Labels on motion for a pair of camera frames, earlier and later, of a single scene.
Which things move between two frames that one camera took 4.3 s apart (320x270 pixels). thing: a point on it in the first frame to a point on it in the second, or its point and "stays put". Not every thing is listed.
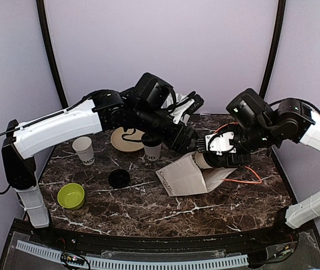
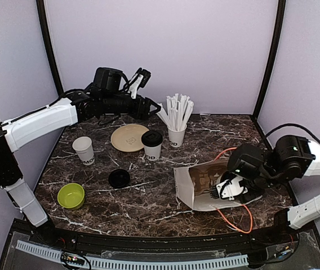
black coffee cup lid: x=150 y=140 stays put
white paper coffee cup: x=153 y=153 stays put
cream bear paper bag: x=186 y=176 to x=193 y=184
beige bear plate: x=125 y=145 stays put
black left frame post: x=62 y=91 stays put
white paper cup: x=83 y=147 stays put
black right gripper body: x=256 y=139 to x=247 y=198
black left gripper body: x=150 y=120 to x=112 y=103
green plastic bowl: x=71 y=196 stays put
